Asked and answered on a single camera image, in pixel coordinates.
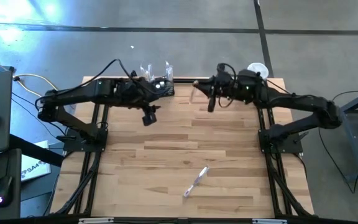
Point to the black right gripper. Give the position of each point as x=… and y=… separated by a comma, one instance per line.
x=211, y=107

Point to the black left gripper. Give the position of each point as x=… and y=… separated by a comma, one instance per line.
x=135, y=93

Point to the clear plastic bag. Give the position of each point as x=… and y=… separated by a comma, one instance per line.
x=197, y=179

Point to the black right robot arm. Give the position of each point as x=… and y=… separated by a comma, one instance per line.
x=297, y=102

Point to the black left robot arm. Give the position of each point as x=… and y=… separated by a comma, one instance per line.
x=79, y=93

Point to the white wipes canister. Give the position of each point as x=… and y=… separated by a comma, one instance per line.
x=258, y=69

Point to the black diagonal beam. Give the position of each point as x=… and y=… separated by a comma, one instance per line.
x=36, y=151

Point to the white paper sheet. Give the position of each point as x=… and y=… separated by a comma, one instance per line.
x=36, y=168

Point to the white clamp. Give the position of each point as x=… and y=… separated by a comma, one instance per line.
x=269, y=221
x=95, y=221

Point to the black desk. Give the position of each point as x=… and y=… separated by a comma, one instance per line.
x=11, y=161

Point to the black computer mouse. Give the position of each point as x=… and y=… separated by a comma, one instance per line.
x=3, y=189

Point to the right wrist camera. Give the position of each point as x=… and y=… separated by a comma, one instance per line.
x=224, y=73

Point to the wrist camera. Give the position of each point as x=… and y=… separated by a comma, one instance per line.
x=224, y=73
x=149, y=119

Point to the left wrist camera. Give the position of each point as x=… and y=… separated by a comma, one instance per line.
x=149, y=119

